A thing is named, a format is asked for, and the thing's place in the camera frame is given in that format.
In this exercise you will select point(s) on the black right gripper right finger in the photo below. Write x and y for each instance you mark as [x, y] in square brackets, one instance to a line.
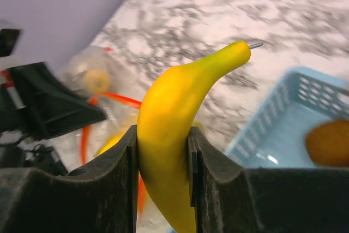
[230, 198]

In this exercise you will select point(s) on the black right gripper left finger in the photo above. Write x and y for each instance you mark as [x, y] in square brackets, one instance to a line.
[100, 196]

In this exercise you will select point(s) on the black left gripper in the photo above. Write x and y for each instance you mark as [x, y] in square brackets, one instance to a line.
[38, 105]

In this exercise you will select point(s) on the single yellow banana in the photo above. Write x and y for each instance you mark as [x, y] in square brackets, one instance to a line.
[165, 118]

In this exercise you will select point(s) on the brown kiwi fruit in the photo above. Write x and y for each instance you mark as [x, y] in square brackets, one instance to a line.
[327, 144]

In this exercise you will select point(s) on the clear zip top bag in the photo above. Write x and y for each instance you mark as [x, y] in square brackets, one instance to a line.
[90, 72]

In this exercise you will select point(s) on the yellow banana bunch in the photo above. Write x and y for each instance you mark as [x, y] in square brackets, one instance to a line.
[116, 136]

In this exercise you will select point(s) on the light blue plastic basket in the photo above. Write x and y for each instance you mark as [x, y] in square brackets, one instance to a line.
[274, 137]

